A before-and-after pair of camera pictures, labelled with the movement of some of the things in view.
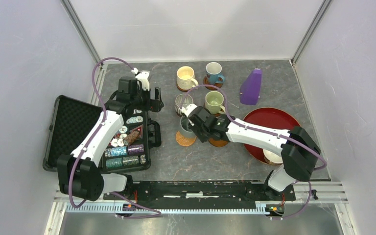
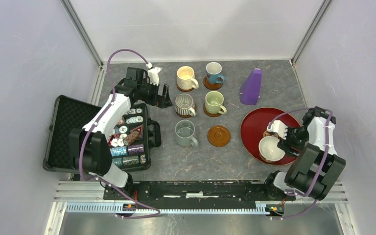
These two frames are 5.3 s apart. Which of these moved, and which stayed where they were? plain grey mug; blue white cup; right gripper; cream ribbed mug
Moved: plain grey mug; right gripper
Stayed: cream ribbed mug; blue white cup
